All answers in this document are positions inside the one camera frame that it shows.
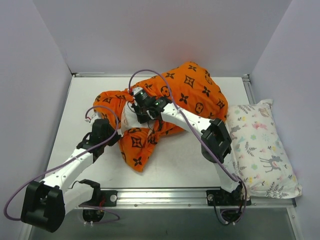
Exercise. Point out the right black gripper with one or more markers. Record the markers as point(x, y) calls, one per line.
point(139, 110)

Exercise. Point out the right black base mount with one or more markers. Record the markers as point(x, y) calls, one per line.
point(219, 197)

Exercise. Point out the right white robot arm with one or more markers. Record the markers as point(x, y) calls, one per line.
point(216, 143)

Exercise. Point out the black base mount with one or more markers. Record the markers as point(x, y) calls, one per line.
point(106, 198)
point(219, 197)

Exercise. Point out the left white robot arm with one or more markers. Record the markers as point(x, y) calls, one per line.
point(47, 202)

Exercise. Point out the aluminium back rail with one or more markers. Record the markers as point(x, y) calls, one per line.
point(88, 74)

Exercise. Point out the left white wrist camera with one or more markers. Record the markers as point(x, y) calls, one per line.
point(91, 118)

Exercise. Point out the aluminium front rail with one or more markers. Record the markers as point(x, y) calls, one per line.
point(165, 198)

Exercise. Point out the aluminium rail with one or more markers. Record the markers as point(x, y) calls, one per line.
point(248, 88)
point(165, 198)
point(88, 74)

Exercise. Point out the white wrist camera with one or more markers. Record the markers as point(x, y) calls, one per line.
point(91, 118)
point(135, 90)

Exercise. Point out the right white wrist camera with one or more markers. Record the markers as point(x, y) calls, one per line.
point(135, 90)

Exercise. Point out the orange patterned pillowcase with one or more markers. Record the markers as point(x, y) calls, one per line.
point(191, 87)

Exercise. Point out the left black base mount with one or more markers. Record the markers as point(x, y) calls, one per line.
point(106, 198)

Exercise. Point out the white floral animal pillow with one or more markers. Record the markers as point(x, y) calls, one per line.
point(260, 158)

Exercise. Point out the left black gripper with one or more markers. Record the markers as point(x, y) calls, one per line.
point(110, 132)

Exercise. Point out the aluminium right side rail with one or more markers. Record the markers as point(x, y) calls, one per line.
point(248, 88)

